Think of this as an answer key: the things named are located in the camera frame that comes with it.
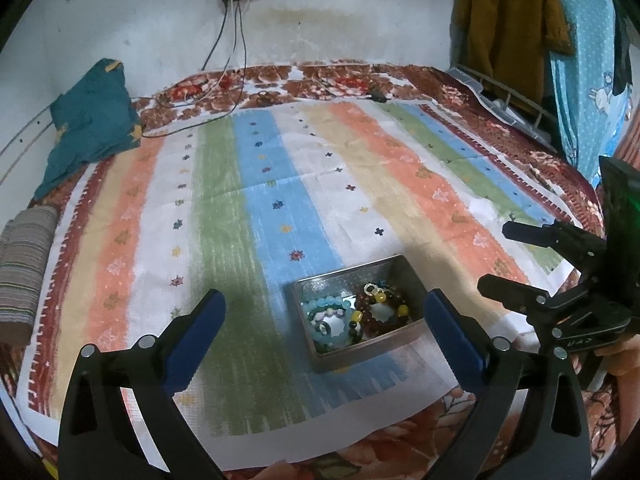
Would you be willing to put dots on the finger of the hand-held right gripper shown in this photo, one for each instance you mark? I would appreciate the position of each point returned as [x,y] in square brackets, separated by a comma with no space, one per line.
[525,300]
[550,237]

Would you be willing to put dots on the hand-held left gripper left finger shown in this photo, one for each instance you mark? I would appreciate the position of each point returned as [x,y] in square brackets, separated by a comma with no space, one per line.
[195,340]

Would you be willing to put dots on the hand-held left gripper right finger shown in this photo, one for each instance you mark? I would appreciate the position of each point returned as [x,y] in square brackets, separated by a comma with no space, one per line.
[455,342]

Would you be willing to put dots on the metal tin box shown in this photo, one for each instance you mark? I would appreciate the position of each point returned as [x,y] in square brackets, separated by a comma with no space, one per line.
[395,272]

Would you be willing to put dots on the person's right hand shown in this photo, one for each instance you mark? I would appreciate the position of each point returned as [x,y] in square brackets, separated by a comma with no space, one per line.
[622,357]

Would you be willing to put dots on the blue dotted printed cloth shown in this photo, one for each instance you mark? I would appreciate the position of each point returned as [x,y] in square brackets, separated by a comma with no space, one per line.
[590,70]

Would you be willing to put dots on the striped pastel mat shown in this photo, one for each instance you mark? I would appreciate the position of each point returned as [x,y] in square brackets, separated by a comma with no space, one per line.
[300,185]

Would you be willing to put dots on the grey striped rolled cloth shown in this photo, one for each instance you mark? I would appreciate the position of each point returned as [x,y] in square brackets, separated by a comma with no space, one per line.
[25,260]

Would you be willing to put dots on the dark hanging garment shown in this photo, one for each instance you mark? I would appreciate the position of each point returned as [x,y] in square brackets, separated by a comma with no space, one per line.
[622,50]

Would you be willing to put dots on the mustard yellow garment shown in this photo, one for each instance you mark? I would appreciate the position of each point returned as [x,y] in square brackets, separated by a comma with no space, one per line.
[500,25]

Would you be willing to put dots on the black charger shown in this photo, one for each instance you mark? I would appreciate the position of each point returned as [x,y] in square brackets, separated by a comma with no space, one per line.
[378,96]

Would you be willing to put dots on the teal cloth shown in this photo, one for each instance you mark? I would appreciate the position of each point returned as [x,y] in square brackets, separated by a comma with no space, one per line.
[90,115]

